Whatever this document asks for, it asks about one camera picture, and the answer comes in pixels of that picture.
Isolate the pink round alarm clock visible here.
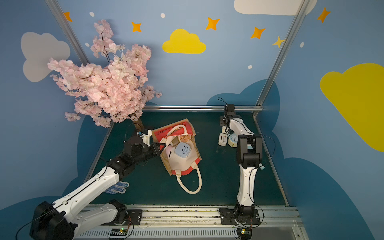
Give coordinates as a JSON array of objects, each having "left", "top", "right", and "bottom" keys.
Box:
[{"left": 165, "top": 145, "right": 176, "bottom": 159}]

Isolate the red burlap canvas bag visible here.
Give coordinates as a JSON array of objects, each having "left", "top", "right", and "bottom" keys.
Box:
[{"left": 152, "top": 119, "right": 203, "bottom": 195}]

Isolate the blue twin-bell alarm clock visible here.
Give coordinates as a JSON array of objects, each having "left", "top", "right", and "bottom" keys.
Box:
[{"left": 228, "top": 134, "right": 238, "bottom": 148}]

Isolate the white rectangular alarm clock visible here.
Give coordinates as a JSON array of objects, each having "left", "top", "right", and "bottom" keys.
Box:
[{"left": 218, "top": 133, "right": 228, "bottom": 147}]

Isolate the tall white box clock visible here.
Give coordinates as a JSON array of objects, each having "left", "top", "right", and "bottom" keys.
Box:
[{"left": 222, "top": 126, "right": 230, "bottom": 134}]

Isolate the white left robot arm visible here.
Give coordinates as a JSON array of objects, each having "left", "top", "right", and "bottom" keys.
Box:
[{"left": 30, "top": 136, "right": 166, "bottom": 240}]

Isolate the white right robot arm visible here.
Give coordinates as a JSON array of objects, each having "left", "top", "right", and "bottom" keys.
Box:
[{"left": 219, "top": 104, "right": 263, "bottom": 227}]

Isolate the orange cartoon alarm clock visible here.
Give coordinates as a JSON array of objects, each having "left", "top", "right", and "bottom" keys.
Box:
[{"left": 178, "top": 135, "right": 192, "bottom": 143}]

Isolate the blue dotted work glove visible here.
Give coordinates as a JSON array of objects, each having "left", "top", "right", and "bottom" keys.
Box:
[{"left": 104, "top": 182, "right": 130, "bottom": 195}]

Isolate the pink cherry blossom tree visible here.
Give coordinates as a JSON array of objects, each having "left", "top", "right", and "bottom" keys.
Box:
[{"left": 48, "top": 20, "right": 162, "bottom": 128}]

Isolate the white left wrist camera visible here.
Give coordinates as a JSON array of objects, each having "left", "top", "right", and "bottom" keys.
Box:
[{"left": 138, "top": 129, "right": 152, "bottom": 146}]

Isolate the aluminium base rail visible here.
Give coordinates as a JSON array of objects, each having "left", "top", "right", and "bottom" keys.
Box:
[{"left": 77, "top": 205, "right": 309, "bottom": 240}]

